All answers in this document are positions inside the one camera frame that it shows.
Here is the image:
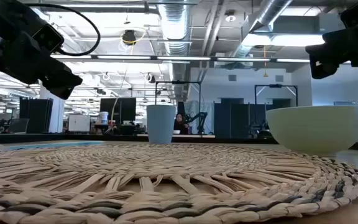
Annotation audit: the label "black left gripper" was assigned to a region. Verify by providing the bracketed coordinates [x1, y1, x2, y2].
[0, 0, 83, 100]

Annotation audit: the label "light blue drinking straw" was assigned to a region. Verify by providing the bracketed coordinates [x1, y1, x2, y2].
[0, 141, 105, 152]

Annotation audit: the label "pale green ceramic bowl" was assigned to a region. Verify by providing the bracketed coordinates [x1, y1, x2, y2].
[265, 105, 358, 156]

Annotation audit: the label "black partition cabinet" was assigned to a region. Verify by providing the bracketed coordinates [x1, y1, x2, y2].
[19, 98, 54, 134]

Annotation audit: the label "white box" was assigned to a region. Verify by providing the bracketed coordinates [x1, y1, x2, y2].
[68, 114, 91, 133]

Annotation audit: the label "black room divider screen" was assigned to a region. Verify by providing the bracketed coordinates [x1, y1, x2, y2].
[99, 98, 137, 126]

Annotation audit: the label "black round ceiling device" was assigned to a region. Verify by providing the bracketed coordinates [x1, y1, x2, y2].
[122, 29, 137, 46]

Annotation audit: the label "blue plastic cup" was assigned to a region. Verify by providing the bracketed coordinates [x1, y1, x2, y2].
[146, 104, 177, 144]

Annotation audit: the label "long ceiling light strip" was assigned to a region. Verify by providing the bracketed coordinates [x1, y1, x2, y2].
[50, 54, 311, 63]

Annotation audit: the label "person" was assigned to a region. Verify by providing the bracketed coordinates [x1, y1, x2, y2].
[173, 113, 190, 135]

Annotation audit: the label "round woven straw placemat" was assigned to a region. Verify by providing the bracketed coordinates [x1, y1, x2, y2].
[0, 142, 358, 224]

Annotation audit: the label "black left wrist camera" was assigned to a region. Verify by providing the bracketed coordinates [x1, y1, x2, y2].
[32, 24, 65, 54]

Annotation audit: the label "black gantry frame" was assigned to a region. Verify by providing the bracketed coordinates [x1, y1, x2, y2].
[155, 80, 202, 135]
[254, 83, 298, 108]

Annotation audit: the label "black aluminium table frame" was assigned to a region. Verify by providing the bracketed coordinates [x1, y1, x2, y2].
[0, 133, 358, 152]

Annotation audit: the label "black left wrist camera cable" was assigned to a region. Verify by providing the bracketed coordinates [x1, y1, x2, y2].
[26, 2, 101, 57]

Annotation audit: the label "slanted silver ceiling duct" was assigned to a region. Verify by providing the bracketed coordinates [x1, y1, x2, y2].
[228, 0, 294, 70]

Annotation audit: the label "dark partition wall panels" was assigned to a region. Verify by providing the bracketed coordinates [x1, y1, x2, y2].
[214, 98, 291, 138]

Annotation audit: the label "silver spiral ceiling duct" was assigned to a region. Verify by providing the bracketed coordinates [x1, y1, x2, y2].
[157, 0, 193, 101]

